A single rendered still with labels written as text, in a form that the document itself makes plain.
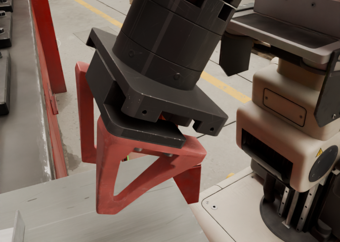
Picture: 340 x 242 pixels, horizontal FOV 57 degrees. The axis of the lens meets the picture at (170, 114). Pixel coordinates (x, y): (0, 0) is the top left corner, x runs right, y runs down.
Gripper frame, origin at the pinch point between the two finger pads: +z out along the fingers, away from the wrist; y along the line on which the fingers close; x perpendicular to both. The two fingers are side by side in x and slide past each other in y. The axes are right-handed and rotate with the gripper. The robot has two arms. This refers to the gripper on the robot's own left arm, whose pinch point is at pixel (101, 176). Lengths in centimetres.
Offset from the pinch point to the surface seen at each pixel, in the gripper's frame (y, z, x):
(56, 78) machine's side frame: -214, 82, 47
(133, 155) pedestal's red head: -33.6, 20.0, 23.7
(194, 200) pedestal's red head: -25, 24, 38
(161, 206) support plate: -1.0, 3.5, 7.7
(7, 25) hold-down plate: -97, 20, -2
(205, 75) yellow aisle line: -198, 35, 159
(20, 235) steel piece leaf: -2.0, 8.4, -3.3
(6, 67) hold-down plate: -63, 20, -2
